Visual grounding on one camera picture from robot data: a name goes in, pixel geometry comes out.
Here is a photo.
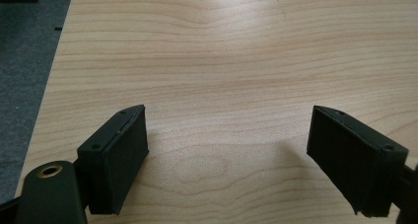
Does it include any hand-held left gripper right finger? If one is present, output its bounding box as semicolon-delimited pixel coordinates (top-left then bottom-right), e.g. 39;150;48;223
306;105;410;218

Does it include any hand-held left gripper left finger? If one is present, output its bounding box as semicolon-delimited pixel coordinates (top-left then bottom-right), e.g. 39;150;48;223
76;104;150;216

